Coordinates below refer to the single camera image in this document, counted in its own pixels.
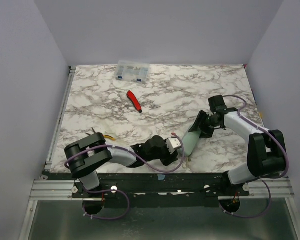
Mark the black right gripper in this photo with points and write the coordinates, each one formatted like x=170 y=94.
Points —
x=202 y=122

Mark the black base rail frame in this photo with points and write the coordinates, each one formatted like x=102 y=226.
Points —
x=154 y=190

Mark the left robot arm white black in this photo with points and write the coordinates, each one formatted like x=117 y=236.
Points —
x=85 y=156

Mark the aluminium frame rail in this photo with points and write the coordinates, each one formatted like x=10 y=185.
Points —
x=44 y=189

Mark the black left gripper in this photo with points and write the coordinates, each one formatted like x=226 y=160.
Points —
x=168 y=158

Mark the clear plastic organizer box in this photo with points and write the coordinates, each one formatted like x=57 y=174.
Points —
x=129 y=71

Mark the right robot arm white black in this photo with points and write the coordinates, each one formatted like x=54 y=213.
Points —
x=266 y=149

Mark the mint green umbrella case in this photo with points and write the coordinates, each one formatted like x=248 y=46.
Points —
x=190 y=140

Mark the red utility knife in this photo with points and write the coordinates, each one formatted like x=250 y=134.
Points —
x=130 y=95

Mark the yellow handled pliers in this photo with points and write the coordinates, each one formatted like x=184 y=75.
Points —
x=105 y=135

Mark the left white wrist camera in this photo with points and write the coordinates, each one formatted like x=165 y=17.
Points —
x=174 y=144

